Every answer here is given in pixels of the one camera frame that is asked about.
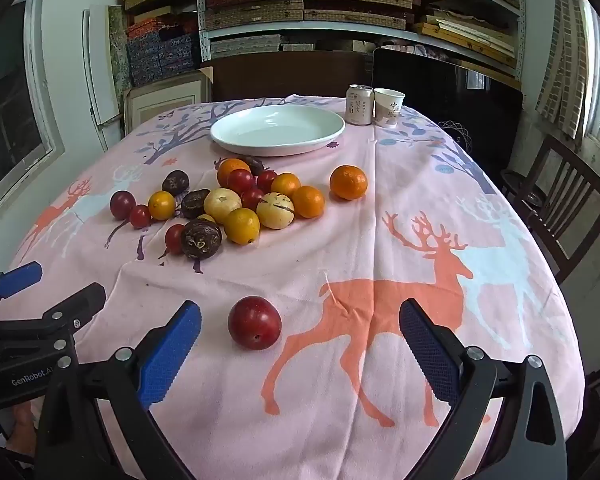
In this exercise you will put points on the striped yellow pepino melon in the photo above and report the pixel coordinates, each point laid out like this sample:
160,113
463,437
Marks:
275,210

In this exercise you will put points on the black glossy panel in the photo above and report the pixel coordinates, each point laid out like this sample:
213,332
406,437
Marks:
455,90

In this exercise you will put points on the pale yellow pepino melon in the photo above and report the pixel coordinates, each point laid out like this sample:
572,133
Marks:
222,204

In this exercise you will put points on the printed paper cup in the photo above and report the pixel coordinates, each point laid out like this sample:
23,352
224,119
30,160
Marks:
389,107

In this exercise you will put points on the grey marbled board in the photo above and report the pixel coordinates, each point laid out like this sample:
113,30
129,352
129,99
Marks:
117,45

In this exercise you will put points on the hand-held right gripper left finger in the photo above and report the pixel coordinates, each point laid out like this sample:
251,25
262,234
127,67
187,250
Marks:
170,350

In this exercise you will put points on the pink deer printed tablecloth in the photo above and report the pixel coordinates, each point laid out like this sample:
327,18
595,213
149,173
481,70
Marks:
330,250

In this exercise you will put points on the small yellow fruit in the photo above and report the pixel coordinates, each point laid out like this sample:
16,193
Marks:
206,218

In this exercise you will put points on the brick pattern curtain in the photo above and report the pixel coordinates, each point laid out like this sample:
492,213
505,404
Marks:
565,60

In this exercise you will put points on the dark wooden chair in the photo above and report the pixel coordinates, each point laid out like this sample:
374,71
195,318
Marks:
570,185

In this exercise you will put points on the white metal shelf rack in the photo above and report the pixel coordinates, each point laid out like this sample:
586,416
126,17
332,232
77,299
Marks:
201,10

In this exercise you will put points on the stack of blue patterned boxes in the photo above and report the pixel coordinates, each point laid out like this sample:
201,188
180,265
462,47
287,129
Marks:
155,50

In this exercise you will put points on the dark red plum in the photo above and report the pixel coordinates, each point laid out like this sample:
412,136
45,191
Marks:
122,204

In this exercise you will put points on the orange tangerine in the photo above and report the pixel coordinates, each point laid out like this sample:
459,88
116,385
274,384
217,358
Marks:
308,201
227,167
348,182

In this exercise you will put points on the brown wooden panel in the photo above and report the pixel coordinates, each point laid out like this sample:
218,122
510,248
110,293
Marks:
280,75

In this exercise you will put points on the white board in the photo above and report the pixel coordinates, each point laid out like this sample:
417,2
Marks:
100,70

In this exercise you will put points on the wooden picture frame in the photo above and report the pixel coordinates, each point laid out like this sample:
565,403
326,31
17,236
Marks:
150,102

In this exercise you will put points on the white plate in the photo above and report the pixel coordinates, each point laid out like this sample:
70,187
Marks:
280,127

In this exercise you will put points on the pink cloth bundle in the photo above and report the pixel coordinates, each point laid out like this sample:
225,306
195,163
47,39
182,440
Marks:
410,48

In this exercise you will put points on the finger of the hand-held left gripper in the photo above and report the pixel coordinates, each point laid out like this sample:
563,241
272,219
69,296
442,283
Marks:
75,305
20,277

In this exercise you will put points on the yellow-orange small citrus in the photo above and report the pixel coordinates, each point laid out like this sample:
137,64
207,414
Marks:
161,205
241,225
285,184

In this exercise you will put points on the beverage can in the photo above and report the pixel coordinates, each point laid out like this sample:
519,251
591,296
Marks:
359,105

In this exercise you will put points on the white framed window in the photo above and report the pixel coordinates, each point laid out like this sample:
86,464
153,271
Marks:
10,110

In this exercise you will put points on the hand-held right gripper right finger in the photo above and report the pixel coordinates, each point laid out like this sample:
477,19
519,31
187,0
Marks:
430,355

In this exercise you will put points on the stack of woven boxes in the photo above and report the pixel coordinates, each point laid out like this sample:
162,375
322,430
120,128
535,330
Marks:
355,10

